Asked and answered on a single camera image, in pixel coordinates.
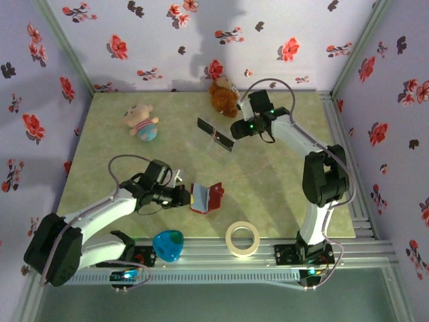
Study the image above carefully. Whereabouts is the beige masking tape roll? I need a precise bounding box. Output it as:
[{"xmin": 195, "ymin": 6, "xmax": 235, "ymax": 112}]
[{"xmin": 225, "ymin": 221, "xmax": 261, "ymax": 259}]

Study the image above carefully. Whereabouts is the card stack with VIP print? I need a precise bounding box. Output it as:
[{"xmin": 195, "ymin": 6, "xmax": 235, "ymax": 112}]
[{"xmin": 214, "ymin": 131, "xmax": 236, "ymax": 154}]

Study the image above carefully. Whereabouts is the red leather card holder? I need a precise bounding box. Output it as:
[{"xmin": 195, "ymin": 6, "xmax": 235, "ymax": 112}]
[{"xmin": 189, "ymin": 182, "xmax": 225, "ymax": 214}]

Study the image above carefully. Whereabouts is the pink doll plush striped shirt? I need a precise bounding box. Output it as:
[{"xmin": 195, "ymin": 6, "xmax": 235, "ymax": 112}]
[{"xmin": 125, "ymin": 103, "xmax": 160, "ymax": 143}]

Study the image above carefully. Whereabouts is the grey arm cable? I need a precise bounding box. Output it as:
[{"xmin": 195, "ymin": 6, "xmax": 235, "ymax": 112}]
[
  {"xmin": 239, "ymin": 78, "xmax": 356, "ymax": 291},
  {"xmin": 39, "ymin": 154, "xmax": 154, "ymax": 290}
]

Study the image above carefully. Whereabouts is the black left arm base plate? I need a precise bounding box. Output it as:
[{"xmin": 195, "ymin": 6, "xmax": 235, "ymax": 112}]
[{"xmin": 110, "ymin": 246, "xmax": 157, "ymax": 268}]

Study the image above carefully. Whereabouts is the black card stack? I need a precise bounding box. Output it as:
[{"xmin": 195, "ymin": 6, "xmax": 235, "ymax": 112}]
[{"xmin": 196, "ymin": 117, "xmax": 216, "ymax": 136}]

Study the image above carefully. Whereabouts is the long aluminium frame rail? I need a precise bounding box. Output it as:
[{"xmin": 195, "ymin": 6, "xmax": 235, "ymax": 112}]
[{"xmin": 32, "ymin": 237, "xmax": 398, "ymax": 269}]

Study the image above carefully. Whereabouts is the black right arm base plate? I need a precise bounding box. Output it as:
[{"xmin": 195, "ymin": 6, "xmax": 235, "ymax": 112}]
[{"xmin": 273, "ymin": 244, "xmax": 335, "ymax": 266}]

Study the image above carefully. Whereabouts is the grey left arm cable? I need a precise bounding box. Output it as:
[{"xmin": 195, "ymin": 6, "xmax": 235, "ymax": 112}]
[{"xmin": 39, "ymin": 154, "xmax": 154, "ymax": 290}]

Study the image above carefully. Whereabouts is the grey slotted cable duct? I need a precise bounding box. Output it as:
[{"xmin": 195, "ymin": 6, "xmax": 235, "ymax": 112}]
[{"xmin": 72, "ymin": 270, "xmax": 301, "ymax": 285}]

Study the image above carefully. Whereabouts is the brown teddy bear plush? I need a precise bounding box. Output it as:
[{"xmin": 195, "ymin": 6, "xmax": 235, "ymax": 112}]
[{"xmin": 208, "ymin": 76, "xmax": 241, "ymax": 119}]

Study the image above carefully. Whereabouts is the grey right arm cable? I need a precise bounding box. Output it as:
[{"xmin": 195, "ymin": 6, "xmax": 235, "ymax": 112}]
[{"xmin": 239, "ymin": 78, "xmax": 356, "ymax": 291}]

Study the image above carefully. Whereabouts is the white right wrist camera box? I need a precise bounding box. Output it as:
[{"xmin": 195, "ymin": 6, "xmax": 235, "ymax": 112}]
[{"xmin": 236, "ymin": 97, "xmax": 255, "ymax": 121}]

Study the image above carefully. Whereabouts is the aluminium corner post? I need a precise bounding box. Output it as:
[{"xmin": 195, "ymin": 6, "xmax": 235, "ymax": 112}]
[
  {"xmin": 330, "ymin": 0, "xmax": 395, "ymax": 99},
  {"xmin": 35, "ymin": 0, "xmax": 95, "ymax": 95}
]

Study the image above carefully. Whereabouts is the blue translucent plastic toy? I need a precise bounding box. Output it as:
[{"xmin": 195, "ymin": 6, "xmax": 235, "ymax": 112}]
[{"xmin": 152, "ymin": 229, "xmax": 185, "ymax": 263}]

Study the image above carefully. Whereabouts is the short aluminium frame rail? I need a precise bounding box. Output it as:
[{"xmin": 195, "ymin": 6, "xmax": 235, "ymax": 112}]
[{"xmin": 318, "ymin": 91, "xmax": 378, "ymax": 241}]

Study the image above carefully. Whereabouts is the clear acrylic card stand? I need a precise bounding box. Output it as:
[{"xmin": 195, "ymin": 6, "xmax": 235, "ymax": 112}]
[{"xmin": 196, "ymin": 115, "xmax": 237, "ymax": 155}]

